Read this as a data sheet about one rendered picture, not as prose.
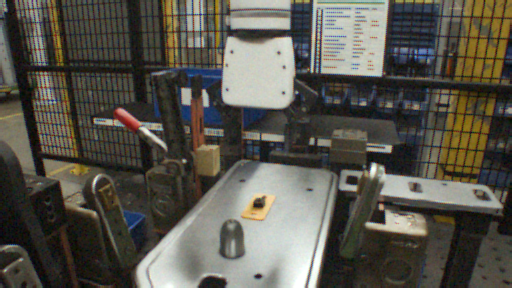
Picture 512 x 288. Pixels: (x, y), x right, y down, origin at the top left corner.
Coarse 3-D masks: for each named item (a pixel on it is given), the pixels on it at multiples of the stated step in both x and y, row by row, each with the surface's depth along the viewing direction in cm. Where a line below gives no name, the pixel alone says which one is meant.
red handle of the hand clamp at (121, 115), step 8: (120, 112) 58; (128, 112) 60; (120, 120) 59; (128, 120) 58; (136, 120) 59; (128, 128) 59; (136, 128) 58; (144, 128) 59; (144, 136) 58; (152, 136) 59; (152, 144) 58; (160, 144) 58; (160, 152) 58; (184, 160) 58
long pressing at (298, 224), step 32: (224, 192) 62; (256, 192) 62; (288, 192) 62; (320, 192) 62; (192, 224) 51; (256, 224) 52; (288, 224) 52; (320, 224) 51; (160, 256) 44; (192, 256) 44; (256, 256) 44; (288, 256) 44; (320, 256) 44
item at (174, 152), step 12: (168, 72) 55; (180, 72) 53; (156, 84) 53; (168, 84) 54; (180, 84) 53; (156, 96) 54; (168, 96) 54; (168, 108) 54; (180, 108) 57; (168, 120) 55; (180, 120) 57; (168, 132) 55; (180, 132) 58; (168, 144) 56; (180, 144) 58; (168, 156) 57; (180, 156) 56; (192, 168) 60
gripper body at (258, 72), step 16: (240, 48) 47; (256, 48) 46; (272, 48) 45; (288, 48) 45; (224, 64) 48; (240, 64) 47; (256, 64) 46; (272, 64) 46; (288, 64) 46; (224, 80) 49; (240, 80) 48; (256, 80) 47; (272, 80) 46; (288, 80) 46; (224, 96) 49; (240, 96) 49; (256, 96) 48; (272, 96) 47; (288, 96) 47
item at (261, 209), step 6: (252, 198) 59; (270, 198) 59; (252, 204) 57; (258, 204) 56; (264, 204) 56; (270, 204) 57; (246, 210) 55; (252, 210) 55; (258, 210) 55; (264, 210) 55; (246, 216) 53; (252, 216) 53; (258, 216) 53; (264, 216) 53
